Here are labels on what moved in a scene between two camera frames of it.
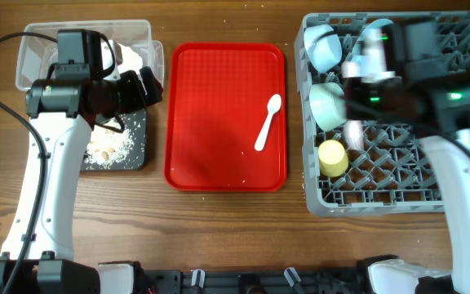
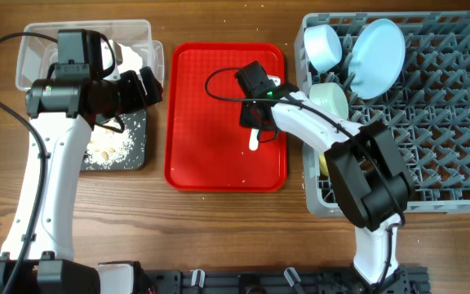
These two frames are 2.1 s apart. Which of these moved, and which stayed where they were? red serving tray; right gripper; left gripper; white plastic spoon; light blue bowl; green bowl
Moved: white plastic spoon; right gripper
Stayed: left gripper; light blue bowl; green bowl; red serving tray
